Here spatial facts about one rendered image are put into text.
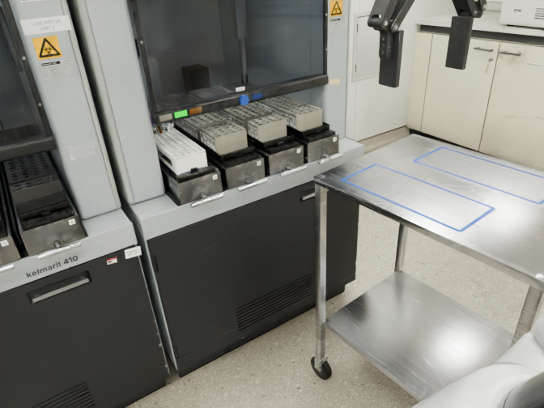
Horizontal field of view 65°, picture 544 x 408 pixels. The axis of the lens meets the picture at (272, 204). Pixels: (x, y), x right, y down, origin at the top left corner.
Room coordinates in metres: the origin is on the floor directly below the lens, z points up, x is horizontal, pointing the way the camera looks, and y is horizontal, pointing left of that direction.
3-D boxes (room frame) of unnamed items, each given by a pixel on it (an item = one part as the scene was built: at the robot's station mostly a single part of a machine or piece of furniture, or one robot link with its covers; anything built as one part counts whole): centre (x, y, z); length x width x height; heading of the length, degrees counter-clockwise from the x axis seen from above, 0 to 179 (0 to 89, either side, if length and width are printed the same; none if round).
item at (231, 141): (1.26, 0.12, 0.85); 0.12 x 0.02 x 0.06; 122
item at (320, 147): (1.62, -0.02, 0.78); 0.73 x 0.14 x 0.09; 31
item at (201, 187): (1.39, 0.37, 0.78); 0.73 x 0.14 x 0.09; 31
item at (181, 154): (1.27, 0.30, 0.83); 0.30 x 0.10 x 0.06; 31
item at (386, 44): (0.55, -0.15, 1.25); 0.03 x 0.01 x 0.05; 121
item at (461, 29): (0.63, -0.28, 1.22); 0.03 x 0.01 x 0.07; 31
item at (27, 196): (0.98, 0.59, 0.85); 0.12 x 0.02 x 0.06; 121
